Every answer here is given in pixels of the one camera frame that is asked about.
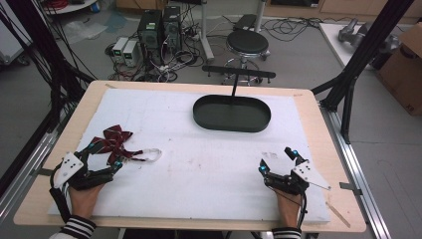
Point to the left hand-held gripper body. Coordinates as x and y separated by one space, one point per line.
68 167

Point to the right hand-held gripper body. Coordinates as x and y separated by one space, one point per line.
298 177

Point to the dark red striped bow tie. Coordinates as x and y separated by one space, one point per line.
114 142

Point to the person's right hand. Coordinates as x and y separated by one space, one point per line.
289 207

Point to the person's left hand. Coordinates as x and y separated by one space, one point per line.
83 200

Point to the grey tape strip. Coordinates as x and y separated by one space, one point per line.
44 172
350 188

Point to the thin wooden stick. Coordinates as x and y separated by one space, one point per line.
338 214

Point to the white foam mat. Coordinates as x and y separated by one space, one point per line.
205 166

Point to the black oval tray stand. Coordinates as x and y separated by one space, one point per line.
232 114

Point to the white power supply unit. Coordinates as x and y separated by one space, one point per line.
130 52
119 47

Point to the computer towers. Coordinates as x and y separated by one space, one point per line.
166 64

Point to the black round stool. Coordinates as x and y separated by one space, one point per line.
247 45

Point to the white floor board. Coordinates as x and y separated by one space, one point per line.
335 43

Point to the black computer tower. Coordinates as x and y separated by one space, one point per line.
172 28
150 31

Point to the brown cardboard box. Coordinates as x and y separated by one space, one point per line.
403 74

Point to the black flat case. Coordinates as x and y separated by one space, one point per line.
245 22

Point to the blue tape roll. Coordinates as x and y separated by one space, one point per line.
95 6

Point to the round white table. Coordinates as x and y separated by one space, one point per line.
71 6

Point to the white desk leg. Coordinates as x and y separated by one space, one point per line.
205 33
260 13

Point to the aluminium rail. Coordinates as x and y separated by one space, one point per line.
26 162
356 172

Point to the black metal frame post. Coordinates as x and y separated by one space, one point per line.
361 56
49 49

